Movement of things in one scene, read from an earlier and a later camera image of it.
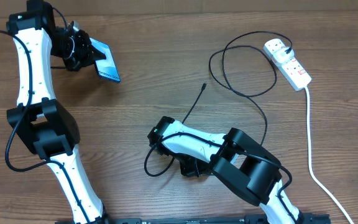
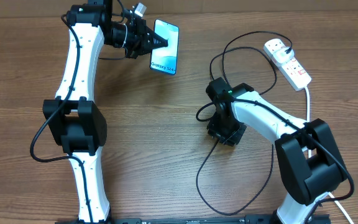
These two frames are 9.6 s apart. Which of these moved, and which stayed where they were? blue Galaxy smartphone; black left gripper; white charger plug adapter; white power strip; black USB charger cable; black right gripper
Moved: black right gripper; black left gripper; black USB charger cable; blue Galaxy smartphone
Stayed: white charger plug adapter; white power strip
